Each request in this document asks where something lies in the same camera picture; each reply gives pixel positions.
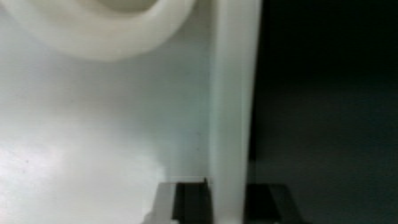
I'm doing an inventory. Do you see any white square tabletop part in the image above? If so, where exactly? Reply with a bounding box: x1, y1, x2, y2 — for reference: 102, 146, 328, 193
0, 0, 260, 224

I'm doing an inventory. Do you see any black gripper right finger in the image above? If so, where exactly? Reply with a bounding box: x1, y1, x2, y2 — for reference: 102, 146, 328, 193
243, 184, 305, 224

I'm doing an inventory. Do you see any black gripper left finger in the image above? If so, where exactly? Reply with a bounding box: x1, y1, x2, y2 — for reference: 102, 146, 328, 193
141, 179, 212, 224

